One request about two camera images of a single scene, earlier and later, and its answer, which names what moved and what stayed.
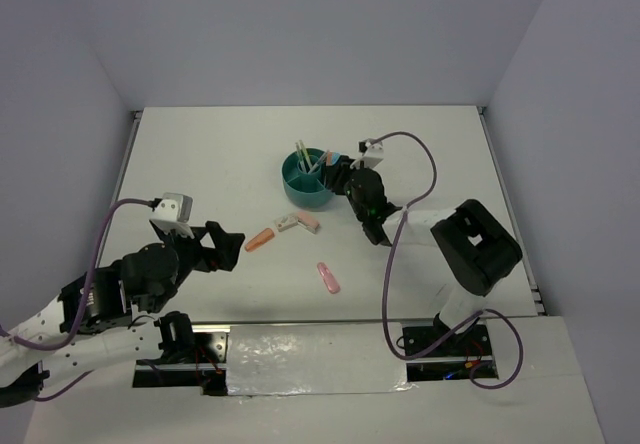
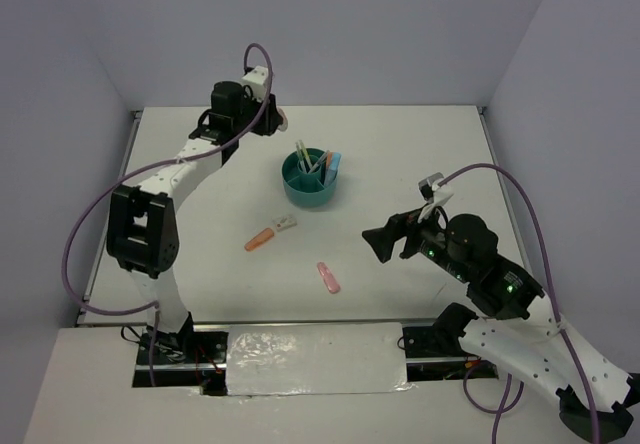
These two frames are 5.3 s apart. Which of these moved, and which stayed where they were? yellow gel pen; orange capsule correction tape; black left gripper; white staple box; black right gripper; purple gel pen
Moved: black right gripper; black left gripper
Stayed: orange capsule correction tape; white staple box; yellow gel pen; purple gel pen
